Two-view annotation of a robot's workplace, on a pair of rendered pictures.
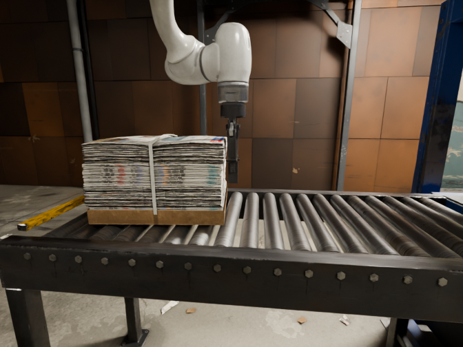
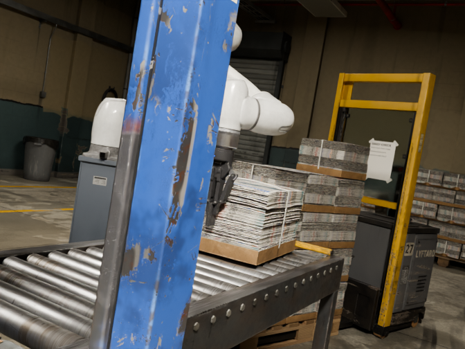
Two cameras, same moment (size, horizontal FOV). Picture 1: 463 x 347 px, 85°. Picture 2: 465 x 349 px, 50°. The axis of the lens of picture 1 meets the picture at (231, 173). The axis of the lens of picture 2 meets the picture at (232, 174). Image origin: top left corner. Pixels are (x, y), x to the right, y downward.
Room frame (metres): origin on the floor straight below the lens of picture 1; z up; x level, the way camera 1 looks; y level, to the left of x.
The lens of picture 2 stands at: (1.40, -1.37, 1.14)
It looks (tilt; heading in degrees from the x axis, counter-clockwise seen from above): 3 degrees down; 113
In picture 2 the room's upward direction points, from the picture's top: 9 degrees clockwise
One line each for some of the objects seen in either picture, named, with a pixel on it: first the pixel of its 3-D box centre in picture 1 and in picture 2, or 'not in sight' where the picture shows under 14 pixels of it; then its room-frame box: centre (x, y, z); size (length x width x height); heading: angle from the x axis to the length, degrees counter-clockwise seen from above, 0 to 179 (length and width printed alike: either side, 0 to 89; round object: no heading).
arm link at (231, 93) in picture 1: (233, 94); (223, 138); (0.77, 0.00, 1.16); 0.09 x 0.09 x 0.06
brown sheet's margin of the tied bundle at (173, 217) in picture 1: (202, 200); (225, 244); (0.79, 0.10, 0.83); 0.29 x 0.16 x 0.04; 179
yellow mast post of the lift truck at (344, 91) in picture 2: not in sight; (327, 185); (0.55, 2.53, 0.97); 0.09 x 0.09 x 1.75; 66
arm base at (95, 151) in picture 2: not in sight; (106, 152); (0.00, 0.44, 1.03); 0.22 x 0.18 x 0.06; 120
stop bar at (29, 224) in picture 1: (78, 201); (281, 239); (0.84, 0.53, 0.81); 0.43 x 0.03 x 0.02; 174
